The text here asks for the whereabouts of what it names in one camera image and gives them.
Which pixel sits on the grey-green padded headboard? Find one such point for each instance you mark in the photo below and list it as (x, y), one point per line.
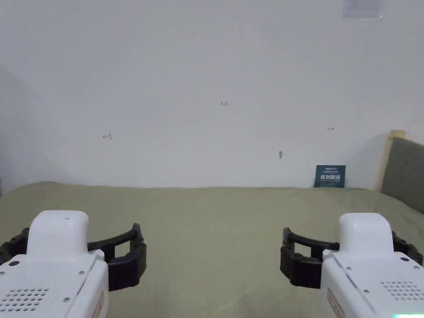
(405, 172)

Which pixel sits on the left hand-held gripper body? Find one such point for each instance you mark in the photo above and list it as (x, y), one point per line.
(49, 281)

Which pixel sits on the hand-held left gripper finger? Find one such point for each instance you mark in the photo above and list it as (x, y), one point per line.
(127, 270)
(15, 246)

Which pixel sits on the dark blue printed card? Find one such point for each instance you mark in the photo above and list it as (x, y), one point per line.
(329, 176)

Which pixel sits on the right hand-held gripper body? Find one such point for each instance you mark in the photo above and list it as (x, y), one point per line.
(371, 281)

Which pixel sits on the bed with pale green sheet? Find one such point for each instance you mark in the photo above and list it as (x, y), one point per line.
(212, 232)

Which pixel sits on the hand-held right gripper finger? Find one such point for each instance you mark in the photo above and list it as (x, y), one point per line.
(409, 250)
(301, 268)

